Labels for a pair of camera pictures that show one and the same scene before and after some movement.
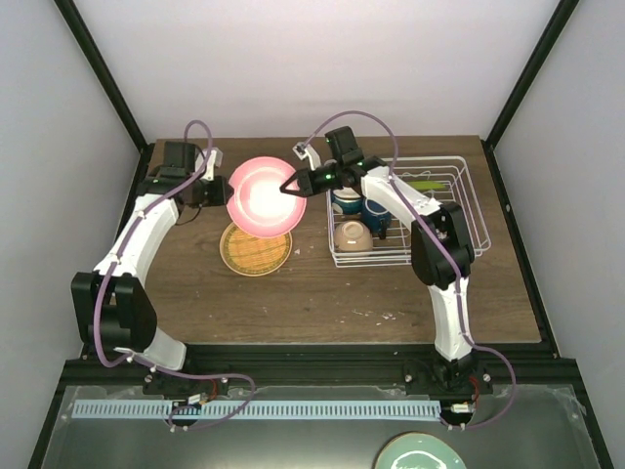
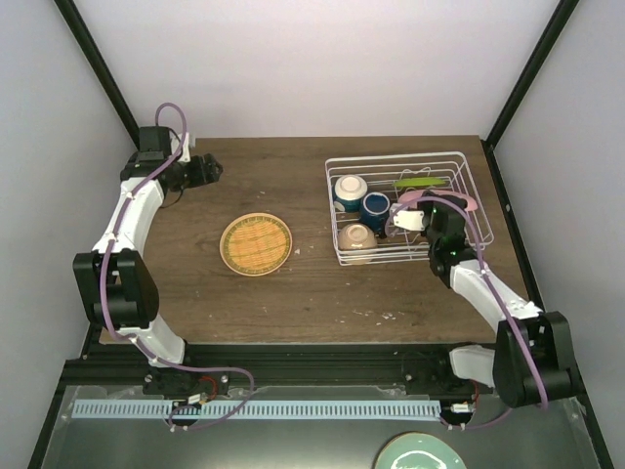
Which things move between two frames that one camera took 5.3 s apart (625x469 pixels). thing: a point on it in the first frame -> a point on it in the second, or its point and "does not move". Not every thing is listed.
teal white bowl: [349, 199] does not move
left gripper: [220, 195] -> [198, 176]
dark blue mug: [376, 217] does not move
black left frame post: [102, 68] does not move
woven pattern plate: [251, 255] does not move
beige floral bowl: [353, 236] does not move
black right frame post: [546, 42] does not move
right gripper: [307, 188] -> [425, 204]
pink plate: [258, 206] -> [472, 205]
